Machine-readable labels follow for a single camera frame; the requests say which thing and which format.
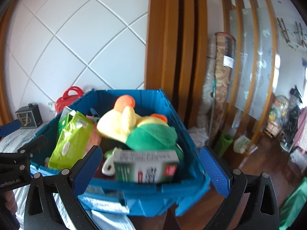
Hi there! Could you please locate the person's hand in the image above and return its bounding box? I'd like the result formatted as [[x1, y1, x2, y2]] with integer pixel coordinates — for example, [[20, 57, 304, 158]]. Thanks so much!
[[4, 191, 18, 214]]

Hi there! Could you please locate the rolled patterned carpet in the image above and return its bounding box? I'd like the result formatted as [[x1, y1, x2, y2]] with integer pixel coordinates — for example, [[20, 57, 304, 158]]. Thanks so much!
[[197, 32, 236, 140]]

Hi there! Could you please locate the green rolled mat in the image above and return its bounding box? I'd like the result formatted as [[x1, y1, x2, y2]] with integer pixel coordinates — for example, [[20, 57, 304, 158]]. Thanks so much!
[[213, 133, 233, 158]]

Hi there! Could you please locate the green wet wipes pack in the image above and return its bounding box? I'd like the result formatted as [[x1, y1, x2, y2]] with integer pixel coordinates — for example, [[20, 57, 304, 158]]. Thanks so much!
[[48, 111, 94, 170]]

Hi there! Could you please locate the blue plastic storage crate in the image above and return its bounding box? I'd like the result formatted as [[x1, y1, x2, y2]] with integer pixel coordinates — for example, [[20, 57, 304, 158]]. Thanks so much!
[[30, 89, 212, 218]]

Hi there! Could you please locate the red toy suitcase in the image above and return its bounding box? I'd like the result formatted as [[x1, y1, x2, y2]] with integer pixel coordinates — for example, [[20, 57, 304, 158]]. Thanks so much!
[[55, 86, 84, 114]]

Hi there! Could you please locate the black gift box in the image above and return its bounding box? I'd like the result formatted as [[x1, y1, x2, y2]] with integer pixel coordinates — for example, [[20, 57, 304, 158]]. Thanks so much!
[[15, 103, 43, 129]]

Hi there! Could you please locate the striped blue tablecloth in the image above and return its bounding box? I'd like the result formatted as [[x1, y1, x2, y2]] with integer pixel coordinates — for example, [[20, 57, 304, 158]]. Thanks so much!
[[1, 126, 135, 229]]

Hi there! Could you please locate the green orange box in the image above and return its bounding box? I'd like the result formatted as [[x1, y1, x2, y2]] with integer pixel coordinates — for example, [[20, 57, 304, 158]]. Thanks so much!
[[113, 150, 180, 184]]

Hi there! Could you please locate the wooden glass partition screen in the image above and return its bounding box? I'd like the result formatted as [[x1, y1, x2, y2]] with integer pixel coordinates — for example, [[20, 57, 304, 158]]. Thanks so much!
[[222, 0, 280, 154]]

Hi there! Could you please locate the green frog plush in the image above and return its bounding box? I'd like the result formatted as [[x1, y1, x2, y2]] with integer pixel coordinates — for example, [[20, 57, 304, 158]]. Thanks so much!
[[102, 123, 184, 161]]

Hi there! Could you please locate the white wall socket panel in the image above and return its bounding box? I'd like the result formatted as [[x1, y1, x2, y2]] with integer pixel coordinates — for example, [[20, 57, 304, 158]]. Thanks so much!
[[48, 102, 56, 112]]

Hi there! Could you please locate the yellow duck plush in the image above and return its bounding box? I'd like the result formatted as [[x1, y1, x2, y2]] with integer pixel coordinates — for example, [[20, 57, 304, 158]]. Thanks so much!
[[96, 94, 168, 143]]

